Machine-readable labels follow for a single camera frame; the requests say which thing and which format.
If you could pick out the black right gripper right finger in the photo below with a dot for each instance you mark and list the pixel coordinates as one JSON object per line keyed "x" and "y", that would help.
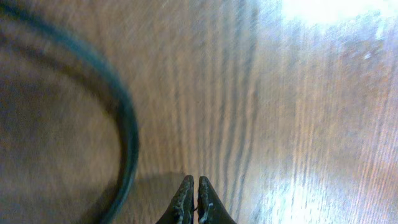
{"x": 210, "y": 208}

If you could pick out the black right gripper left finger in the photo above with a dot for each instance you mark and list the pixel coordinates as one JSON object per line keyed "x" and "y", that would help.
{"x": 181, "y": 207}

